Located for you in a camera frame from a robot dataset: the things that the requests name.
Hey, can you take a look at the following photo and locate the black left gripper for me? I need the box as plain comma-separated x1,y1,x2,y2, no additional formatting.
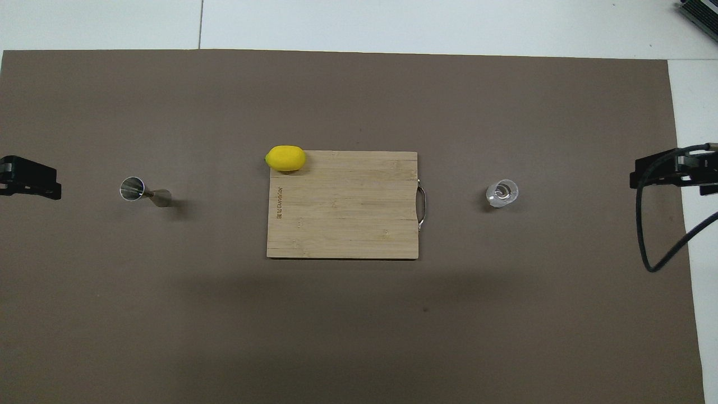
0,156,61,200

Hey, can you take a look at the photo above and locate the brown table mat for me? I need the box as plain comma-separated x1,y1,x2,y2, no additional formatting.
0,49,706,404

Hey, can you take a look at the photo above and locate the bamboo cutting board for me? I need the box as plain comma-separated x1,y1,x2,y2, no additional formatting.
266,150,427,260

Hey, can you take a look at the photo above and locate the grey ribbed device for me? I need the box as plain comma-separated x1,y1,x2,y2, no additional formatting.
676,0,718,40

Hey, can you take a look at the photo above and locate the steel double jigger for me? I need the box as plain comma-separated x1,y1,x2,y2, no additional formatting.
119,177,173,208

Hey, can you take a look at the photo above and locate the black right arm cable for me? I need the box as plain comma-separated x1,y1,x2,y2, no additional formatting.
634,144,718,273

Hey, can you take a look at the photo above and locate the yellow lemon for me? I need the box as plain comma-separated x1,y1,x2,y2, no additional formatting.
265,145,307,172

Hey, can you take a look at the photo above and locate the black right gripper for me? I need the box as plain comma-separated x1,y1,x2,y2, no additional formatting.
629,149,718,196

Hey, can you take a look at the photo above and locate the clear glass cup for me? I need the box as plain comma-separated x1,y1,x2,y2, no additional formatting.
485,179,519,209

